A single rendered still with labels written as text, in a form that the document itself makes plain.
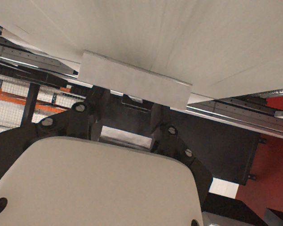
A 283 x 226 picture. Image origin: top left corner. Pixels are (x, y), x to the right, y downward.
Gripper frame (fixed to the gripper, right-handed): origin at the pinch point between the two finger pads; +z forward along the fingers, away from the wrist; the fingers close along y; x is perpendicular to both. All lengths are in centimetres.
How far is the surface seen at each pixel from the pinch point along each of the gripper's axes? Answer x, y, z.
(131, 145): -11.5, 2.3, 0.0
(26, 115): -94, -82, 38
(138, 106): -20.8, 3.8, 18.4
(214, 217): -12.3, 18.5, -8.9
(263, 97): -8, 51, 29
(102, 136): -12.7, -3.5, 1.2
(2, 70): -45, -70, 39
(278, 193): -42, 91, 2
